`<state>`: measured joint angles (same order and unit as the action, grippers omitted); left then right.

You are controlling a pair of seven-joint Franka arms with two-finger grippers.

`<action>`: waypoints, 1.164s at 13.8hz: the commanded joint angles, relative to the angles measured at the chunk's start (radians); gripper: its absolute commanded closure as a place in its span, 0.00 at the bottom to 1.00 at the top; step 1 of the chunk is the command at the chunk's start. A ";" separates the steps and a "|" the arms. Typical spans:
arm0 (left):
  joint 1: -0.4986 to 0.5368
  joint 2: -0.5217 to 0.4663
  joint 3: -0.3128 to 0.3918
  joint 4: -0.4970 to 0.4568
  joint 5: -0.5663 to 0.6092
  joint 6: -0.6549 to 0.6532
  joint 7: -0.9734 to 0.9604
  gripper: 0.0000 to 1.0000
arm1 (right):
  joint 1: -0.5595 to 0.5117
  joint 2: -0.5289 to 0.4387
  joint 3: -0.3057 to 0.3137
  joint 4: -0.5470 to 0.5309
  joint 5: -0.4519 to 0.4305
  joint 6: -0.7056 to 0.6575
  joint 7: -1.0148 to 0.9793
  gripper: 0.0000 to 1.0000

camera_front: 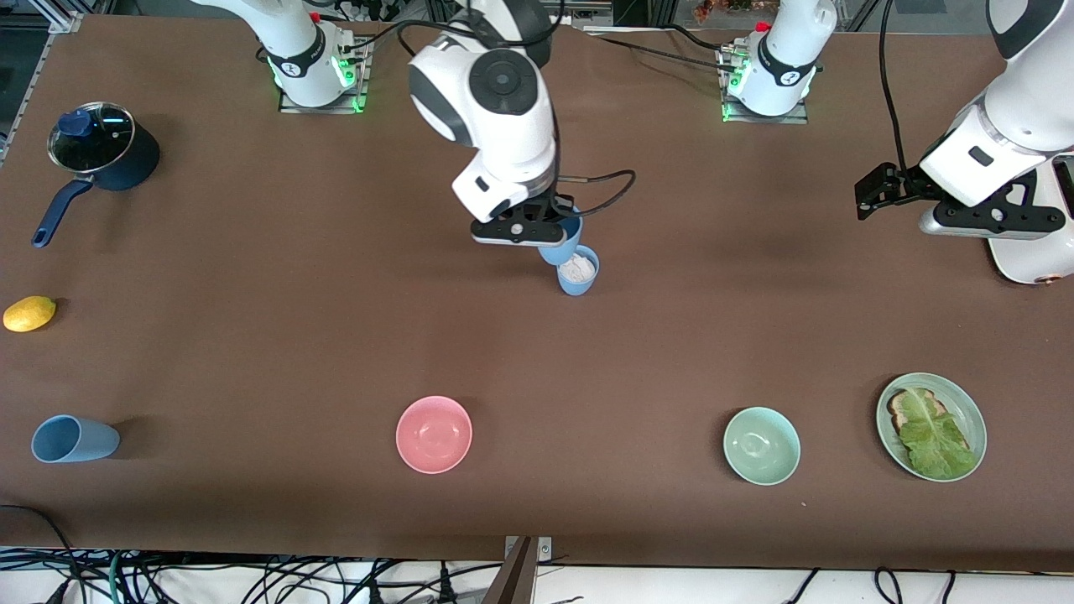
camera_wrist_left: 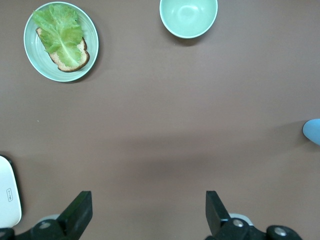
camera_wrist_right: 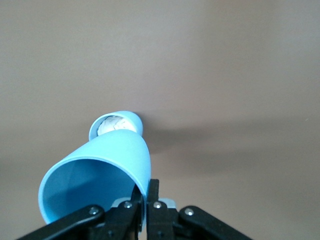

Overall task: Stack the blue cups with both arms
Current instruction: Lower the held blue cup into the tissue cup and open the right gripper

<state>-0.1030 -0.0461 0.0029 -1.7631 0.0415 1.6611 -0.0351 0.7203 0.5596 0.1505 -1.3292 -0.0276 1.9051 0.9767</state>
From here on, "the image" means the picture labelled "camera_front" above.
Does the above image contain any yellow lemon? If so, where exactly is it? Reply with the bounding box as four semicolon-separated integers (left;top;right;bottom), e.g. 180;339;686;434
3;295;57;333

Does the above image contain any tall light blue cup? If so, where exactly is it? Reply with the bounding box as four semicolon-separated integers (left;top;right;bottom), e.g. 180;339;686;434
31;415;120;464

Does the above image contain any black table cable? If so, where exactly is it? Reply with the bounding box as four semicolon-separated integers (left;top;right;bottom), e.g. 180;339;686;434
583;23;741;75

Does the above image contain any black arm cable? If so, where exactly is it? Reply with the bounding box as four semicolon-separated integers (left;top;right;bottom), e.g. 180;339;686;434
550;169;637;218
878;0;912;173

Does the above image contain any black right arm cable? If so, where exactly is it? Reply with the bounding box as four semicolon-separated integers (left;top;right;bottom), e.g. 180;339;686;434
550;169;637;218

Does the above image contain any aluminium frame rail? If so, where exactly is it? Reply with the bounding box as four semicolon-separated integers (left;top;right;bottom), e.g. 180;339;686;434
0;0;85;164

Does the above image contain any mint green bowl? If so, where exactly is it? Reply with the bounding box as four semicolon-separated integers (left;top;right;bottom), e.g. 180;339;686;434
723;407;801;486

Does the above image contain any black right camera mount bracket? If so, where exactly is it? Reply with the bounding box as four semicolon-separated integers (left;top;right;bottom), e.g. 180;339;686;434
470;201;578;246

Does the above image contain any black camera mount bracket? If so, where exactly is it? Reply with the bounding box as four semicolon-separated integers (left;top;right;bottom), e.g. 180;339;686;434
931;190;1066;241
470;201;578;246

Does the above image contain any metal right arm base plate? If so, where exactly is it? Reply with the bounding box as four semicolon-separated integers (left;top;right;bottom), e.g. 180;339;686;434
278;34;372;115

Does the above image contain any white rounded appliance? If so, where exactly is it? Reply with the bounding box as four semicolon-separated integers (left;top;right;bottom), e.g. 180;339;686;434
988;155;1074;286

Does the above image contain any glass lid with blue knob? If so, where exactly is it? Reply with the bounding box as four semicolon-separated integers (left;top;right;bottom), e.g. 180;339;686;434
48;102;136;174

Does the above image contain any metal table edge bracket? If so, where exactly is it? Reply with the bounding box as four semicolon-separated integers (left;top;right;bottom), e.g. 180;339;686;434
503;536;554;563

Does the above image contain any blue cup with white filling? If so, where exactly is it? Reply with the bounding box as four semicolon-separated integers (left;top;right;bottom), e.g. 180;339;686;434
557;245;601;297

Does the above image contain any toasted bread slice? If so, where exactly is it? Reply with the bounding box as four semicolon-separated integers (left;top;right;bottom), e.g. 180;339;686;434
888;388;974;458

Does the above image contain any mint green plate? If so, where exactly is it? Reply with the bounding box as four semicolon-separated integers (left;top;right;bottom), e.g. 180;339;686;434
876;372;988;482

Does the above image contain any pink bowl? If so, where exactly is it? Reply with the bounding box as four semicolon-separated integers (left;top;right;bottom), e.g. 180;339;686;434
396;396;473;475

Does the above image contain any dark blue saucepan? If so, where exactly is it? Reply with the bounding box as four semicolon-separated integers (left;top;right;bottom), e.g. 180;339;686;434
32;117;160;249

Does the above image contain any green lettuce leaf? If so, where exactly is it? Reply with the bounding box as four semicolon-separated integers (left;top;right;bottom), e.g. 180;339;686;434
898;388;979;481

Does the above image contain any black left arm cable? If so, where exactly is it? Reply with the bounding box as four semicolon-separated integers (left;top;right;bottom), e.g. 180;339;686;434
878;0;912;173

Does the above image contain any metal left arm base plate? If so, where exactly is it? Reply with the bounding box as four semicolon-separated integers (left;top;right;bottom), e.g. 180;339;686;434
720;42;811;126

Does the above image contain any small blue cup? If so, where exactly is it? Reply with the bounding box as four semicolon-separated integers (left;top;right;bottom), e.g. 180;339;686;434
537;216;584;267

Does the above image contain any black left camera mount bracket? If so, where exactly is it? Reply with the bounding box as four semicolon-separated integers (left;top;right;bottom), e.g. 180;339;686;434
931;190;1066;241

